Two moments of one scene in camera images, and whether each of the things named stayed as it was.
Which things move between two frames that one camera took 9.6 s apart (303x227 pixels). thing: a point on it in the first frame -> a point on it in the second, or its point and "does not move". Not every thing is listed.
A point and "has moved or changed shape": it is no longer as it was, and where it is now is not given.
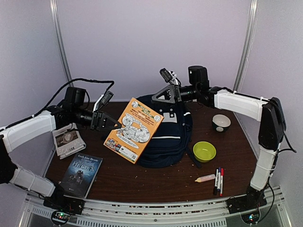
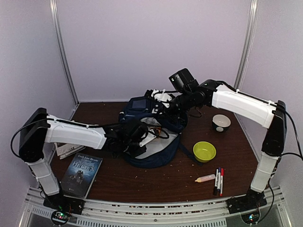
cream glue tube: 205,178 does not move
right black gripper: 172,98 -> 165,113
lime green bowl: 204,151 does not move
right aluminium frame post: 247,45 does not move
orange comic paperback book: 138,122 -> 157,130
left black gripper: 99,118 -> 135,154
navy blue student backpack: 168,145 has moved or changed shape
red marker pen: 221,182 does not move
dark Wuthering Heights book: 79,175 does not move
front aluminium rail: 210,213 does not move
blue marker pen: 219,176 does not move
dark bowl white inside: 220,122 does not move
